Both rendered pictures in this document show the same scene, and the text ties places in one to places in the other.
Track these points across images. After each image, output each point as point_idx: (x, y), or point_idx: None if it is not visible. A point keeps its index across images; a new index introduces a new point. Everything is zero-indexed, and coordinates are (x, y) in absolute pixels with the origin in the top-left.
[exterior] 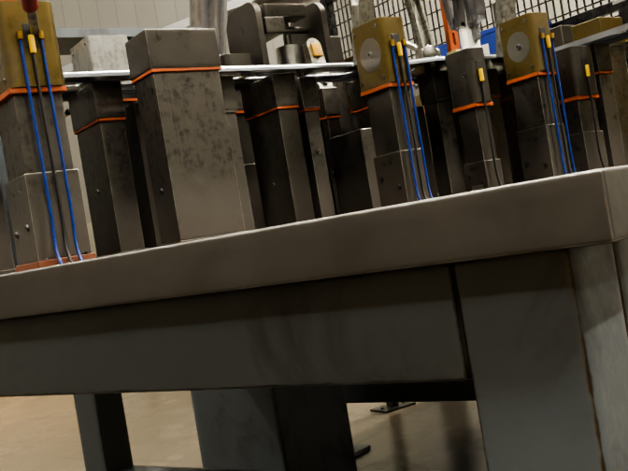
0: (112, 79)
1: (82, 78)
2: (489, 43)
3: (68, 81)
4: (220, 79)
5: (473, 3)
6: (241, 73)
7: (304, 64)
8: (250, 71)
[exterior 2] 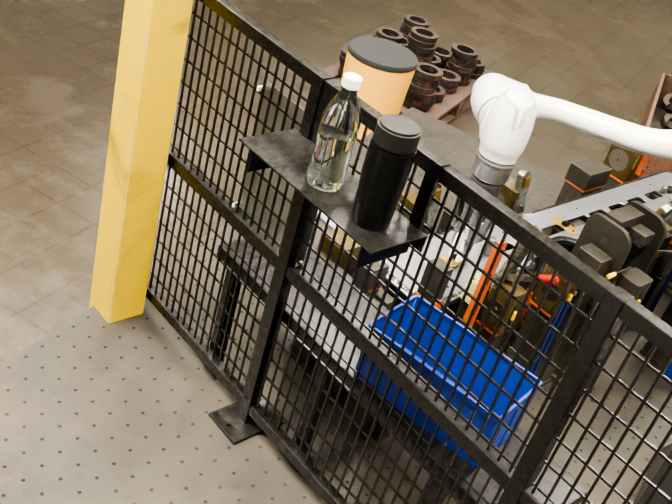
0: (634, 197)
1: (639, 190)
2: (452, 338)
3: (647, 193)
4: (563, 184)
5: (462, 211)
6: (587, 211)
7: (550, 206)
8: (581, 210)
